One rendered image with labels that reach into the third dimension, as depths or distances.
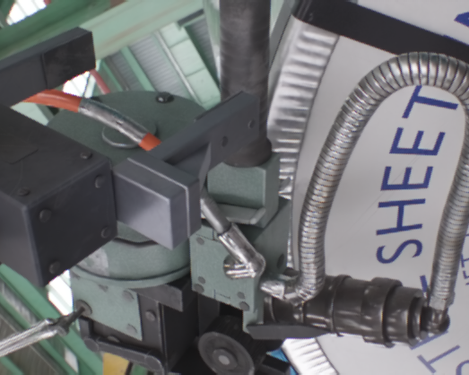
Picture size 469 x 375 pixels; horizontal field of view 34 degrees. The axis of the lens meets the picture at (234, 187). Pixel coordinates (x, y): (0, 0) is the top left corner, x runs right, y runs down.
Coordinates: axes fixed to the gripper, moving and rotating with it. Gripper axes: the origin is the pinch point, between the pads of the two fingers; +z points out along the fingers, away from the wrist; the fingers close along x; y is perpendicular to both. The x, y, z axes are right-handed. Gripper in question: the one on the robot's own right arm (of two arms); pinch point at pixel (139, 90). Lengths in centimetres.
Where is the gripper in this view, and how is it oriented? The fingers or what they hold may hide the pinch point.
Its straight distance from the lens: 45.3
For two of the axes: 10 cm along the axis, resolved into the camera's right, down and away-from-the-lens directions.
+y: 0.0, 8.0, 5.9
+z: 6.3, -4.6, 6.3
